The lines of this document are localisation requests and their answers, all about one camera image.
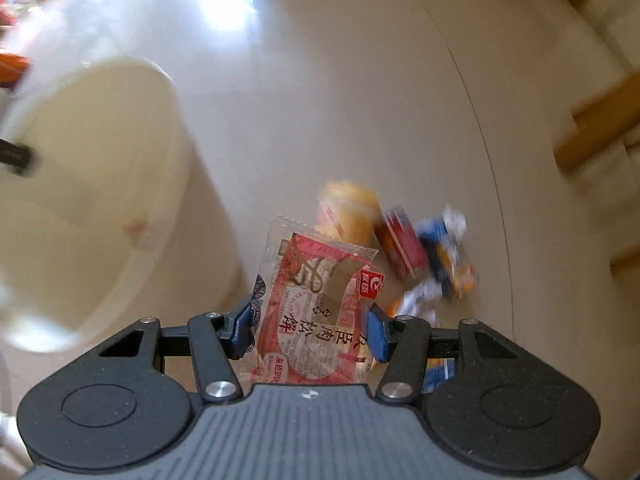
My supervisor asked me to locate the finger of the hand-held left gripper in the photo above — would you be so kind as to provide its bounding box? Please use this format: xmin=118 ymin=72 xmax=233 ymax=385
xmin=0 ymin=138 xmax=37 ymax=176

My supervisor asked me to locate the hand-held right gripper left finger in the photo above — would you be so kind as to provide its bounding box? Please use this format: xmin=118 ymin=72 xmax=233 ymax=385
xmin=98 ymin=296 xmax=261 ymax=405

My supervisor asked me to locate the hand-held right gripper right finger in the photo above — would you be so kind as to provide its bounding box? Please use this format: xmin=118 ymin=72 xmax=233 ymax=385
xmin=366 ymin=305 xmax=521 ymax=405

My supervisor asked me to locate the red snack packet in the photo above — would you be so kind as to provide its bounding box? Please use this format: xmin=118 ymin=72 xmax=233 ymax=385
xmin=249 ymin=215 xmax=386 ymax=387

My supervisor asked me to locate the white plastic bin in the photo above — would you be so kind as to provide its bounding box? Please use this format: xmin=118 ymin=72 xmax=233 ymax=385
xmin=0 ymin=57 xmax=247 ymax=361

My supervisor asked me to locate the red drink can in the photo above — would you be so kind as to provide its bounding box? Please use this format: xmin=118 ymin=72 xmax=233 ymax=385
xmin=376 ymin=206 xmax=431 ymax=279

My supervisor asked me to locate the white crumpled tissue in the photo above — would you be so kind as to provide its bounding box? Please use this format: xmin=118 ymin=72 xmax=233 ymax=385
xmin=397 ymin=280 xmax=438 ymax=325

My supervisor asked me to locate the blue yellow wrapper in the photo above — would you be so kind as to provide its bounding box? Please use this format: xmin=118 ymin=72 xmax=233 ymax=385
xmin=421 ymin=357 xmax=457 ymax=394

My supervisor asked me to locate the orange object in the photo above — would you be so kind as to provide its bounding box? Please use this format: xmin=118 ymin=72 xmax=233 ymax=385
xmin=0 ymin=52 xmax=29 ymax=89

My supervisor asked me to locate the blue tissue packet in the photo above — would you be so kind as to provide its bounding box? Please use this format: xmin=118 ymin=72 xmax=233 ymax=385
xmin=414 ymin=207 xmax=478 ymax=302

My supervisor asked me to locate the orange yellow snack bag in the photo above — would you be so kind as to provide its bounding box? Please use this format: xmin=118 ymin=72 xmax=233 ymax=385
xmin=317 ymin=180 xmax=384 ymax=252

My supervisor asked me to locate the wooden furniture piece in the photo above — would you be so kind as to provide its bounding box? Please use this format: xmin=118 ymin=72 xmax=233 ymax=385
xmin=553 ymin=67 xmax=640 ymax=174

